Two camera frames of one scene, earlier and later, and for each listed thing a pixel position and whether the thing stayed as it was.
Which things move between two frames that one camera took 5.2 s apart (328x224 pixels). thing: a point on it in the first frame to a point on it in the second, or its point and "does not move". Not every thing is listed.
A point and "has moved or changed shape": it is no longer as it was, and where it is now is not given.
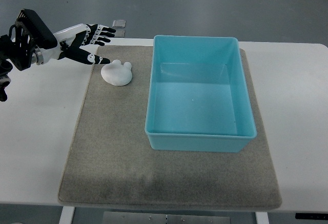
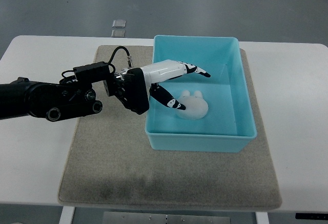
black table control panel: x=311 y=216 does not move
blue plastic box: x=197 y=97 does not move
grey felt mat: x=111 y=163 does not move
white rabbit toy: x=117 y=74 has moved or changed shape
